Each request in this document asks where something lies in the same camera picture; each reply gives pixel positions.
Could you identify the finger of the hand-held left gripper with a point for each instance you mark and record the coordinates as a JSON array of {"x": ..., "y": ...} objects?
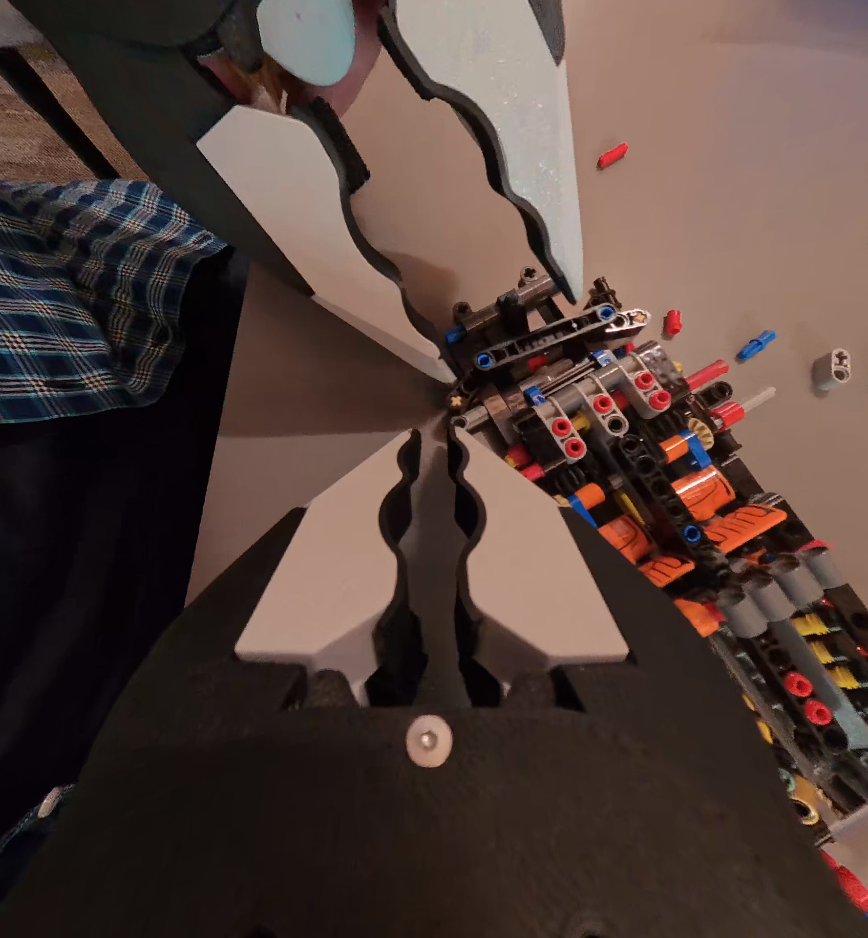
[
  {"x": 294, "y": 205},
  {"x": 507, "y": 102}
]

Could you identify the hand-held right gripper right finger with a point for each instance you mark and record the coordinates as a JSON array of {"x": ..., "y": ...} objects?
[{"x": 536, "y": 586}]

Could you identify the red lego piece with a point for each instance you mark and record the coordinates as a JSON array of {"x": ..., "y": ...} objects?
[{"x": 855, "y": 890}]

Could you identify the grey lego connector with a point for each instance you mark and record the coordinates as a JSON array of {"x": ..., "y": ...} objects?
[{"x": 833, "y": 368}]

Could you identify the dark pants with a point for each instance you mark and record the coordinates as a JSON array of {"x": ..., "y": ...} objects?
[{"x": 75, "y": 549}]

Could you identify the person's left hand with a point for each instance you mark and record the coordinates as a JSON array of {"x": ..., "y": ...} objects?
[{"x": 364, "y": 70}]

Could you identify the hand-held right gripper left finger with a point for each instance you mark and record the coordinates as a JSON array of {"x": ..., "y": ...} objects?
[{"x": 316, "y": 579}]

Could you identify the red lego pin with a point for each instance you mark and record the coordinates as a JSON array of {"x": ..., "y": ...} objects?
[
  {"x": 612, "y": 155},
  {"x": 672, "y": 322}
]

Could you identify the blue lego pin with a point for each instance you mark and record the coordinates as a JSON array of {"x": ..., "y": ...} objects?
[{"x": 756, "y": 346}]

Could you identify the black and orange lego model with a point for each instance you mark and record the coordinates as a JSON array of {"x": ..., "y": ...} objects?
[{"x": 646, "y": 469}]

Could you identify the blue plaid shirt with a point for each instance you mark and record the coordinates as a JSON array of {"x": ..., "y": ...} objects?
[{"x": 60, "y": 293}]

